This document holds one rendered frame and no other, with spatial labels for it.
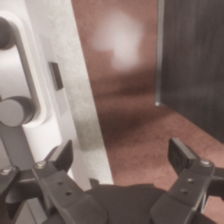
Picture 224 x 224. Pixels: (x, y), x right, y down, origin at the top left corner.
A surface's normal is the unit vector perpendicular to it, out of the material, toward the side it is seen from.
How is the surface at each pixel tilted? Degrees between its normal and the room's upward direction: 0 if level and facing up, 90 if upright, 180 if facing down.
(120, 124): 0
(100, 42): 0
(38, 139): 0
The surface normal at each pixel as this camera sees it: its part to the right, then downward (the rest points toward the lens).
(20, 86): -0.01, 0.25
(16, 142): 0.98, -0.18
